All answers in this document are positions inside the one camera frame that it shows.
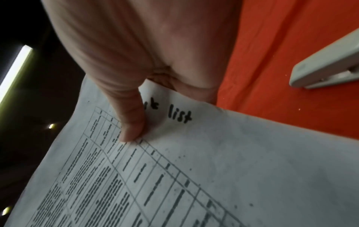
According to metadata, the person's right hand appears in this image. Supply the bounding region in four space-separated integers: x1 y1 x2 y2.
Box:
40 0 243 142

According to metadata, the pile of printed papers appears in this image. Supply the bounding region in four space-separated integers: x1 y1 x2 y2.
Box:
12 74 359 227

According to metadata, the red tablecloth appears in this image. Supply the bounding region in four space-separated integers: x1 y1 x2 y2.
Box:
216 0 359 140

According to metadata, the ceiling light strip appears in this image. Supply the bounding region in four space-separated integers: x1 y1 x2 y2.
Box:
0 45 34 105

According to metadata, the white stapler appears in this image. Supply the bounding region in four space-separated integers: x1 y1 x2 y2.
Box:
289 28 359 90

